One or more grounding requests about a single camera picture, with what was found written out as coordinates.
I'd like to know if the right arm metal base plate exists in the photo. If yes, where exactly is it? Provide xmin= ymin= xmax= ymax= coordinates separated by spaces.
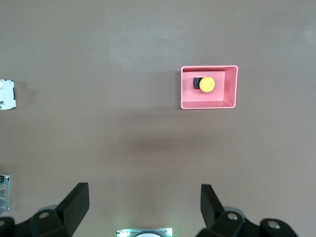
xmin=116 ymin=228 xmax=173 ymax=237

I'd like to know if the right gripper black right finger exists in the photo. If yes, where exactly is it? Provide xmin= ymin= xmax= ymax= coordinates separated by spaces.
xmin=195 ymin=183 xmax=248 ymax=237

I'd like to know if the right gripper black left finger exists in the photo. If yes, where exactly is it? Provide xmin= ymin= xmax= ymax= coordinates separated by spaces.
xmin=29 ymin=182 xmax=90 ymax=237

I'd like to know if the white red circuit breaker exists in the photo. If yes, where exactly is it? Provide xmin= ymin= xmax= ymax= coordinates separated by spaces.
xmin=0 ymin=79 xmax=17 ymax=111

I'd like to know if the pink plastic bin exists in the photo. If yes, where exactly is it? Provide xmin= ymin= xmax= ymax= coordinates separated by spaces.
xmin=180 ymin=65 xmax=239 ymax=110

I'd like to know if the yellow mushroom push button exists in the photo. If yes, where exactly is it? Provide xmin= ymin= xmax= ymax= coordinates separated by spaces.
xmin=193 ymin=77 xmax=216 ymax=93

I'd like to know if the metal mesh power supply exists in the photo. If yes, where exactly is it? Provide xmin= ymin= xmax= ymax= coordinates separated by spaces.
xmin=0 ymin=174 xmax=11 ymax=215

